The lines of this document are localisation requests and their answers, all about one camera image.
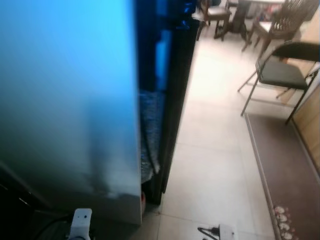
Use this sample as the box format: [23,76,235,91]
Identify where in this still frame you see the fridge body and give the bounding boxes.
[134,0,202,206]

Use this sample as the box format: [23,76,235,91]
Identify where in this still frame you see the glossy fridge door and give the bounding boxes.
[0,0,143,227]

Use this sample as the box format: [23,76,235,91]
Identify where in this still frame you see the light wood cabinet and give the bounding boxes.
[291,60,320,173]

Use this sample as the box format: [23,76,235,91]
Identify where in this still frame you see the black folding chair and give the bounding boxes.
[237,40,320,126]

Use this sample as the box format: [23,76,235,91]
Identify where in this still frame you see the brown grey floor mat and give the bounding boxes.
[245,112,320,240]

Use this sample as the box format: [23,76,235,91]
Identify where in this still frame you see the dark wooden chair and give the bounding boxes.
[243,0,315,60]
[197,0,232,41]

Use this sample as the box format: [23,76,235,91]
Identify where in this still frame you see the blue patterned bag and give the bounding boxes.
[138,89,166,185]

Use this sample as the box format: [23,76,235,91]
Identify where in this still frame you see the dark pedestal dining table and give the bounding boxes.
[222,0,287,43]

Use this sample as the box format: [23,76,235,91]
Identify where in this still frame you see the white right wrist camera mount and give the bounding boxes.
[218,224,236,240]

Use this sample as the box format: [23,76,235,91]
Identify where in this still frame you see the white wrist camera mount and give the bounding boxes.
[218,224,236,240]
[69,208,94,240]

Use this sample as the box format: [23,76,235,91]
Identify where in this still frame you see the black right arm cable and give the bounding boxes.
[197,226,221,240]

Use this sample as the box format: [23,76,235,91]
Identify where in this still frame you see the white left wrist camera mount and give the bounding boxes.
[69,208,94,240]

